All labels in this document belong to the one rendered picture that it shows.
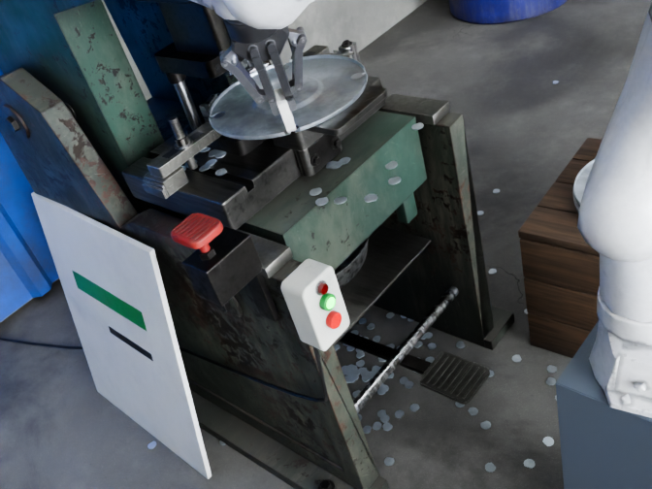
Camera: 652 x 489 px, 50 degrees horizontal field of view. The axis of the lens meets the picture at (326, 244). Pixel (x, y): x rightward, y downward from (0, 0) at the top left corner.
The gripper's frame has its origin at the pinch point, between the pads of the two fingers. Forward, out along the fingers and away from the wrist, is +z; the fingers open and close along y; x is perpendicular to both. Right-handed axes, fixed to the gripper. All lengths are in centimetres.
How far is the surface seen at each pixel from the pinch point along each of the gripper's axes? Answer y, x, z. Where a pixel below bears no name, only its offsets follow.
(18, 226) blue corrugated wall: -98, 72, 83
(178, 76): -17.7, 21.2, 4.7
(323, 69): 7.8, 19.0, 11.0
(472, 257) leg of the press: 28, -1, 57
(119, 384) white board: -63, 3, 76
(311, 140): 2.3, 5.3, 13.7
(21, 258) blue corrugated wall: -100, 64, 89
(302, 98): 2.8, 8.9, 7.0
